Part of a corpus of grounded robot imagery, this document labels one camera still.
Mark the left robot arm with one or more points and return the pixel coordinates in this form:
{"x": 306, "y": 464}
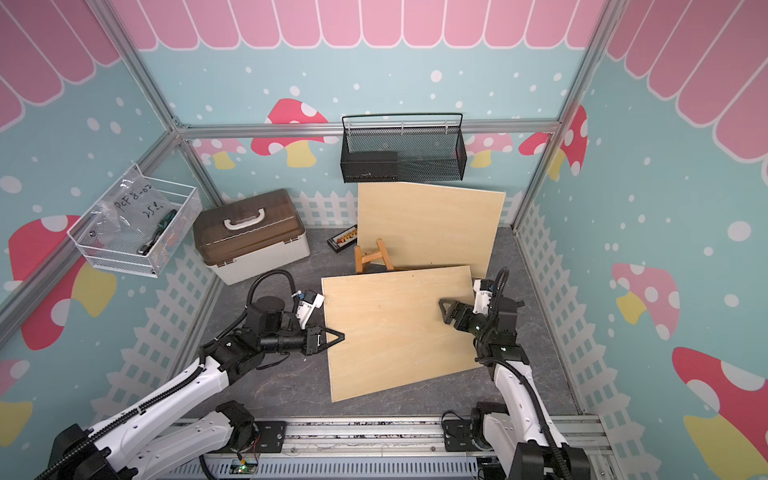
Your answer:
{"x": 133, "y": 444}

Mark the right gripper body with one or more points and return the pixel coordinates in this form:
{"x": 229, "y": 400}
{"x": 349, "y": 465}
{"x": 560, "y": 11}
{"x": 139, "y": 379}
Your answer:
{"x": 481, "y": 333}

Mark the wooden easel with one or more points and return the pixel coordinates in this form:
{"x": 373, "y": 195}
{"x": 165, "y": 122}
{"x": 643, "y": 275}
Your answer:
{"x": 362, "y": 259}

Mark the plywood board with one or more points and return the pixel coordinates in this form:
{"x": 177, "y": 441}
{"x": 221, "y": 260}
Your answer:
{"x": 394, "y": 330}
{"x": 430, "y": 226}

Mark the brown lid tool box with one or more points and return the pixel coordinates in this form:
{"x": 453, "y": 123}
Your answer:
{"x": 249, "y": 237}

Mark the white wire wall basket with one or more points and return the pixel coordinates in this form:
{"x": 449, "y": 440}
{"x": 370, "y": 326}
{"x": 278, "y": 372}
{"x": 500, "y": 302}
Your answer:
{"x": 185, "y": 198}

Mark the black box in basket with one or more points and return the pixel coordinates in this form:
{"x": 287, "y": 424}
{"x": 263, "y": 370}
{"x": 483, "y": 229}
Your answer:
{"x": 370, "y": 166}

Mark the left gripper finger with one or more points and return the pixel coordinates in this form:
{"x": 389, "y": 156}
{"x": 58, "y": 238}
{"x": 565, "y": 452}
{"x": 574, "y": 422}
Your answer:
{"x": 332, "y": 331}
{"x": 331, "y": 339}

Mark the black mesh wall basket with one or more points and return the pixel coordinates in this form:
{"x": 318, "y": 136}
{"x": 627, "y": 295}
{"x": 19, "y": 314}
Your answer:
{"x": 430, "y": 146}

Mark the black bit set case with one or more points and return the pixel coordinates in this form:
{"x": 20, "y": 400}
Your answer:
{"x": 344, "y": 239}

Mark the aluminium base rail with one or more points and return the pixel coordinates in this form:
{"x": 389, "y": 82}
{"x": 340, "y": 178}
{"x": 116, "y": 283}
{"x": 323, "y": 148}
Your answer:
{"x": 317, "y": 448}

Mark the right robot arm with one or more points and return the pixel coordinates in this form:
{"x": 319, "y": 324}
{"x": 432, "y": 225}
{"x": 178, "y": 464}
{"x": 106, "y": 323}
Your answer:
{"x": 519, "y": 431}

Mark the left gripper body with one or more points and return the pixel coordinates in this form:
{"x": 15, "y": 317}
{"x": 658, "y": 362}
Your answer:
{"x": 292, "y": 339}

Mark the clear plastic bag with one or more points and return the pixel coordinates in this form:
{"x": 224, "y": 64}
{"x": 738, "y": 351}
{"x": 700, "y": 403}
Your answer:
{"x": 130, "y": 210}

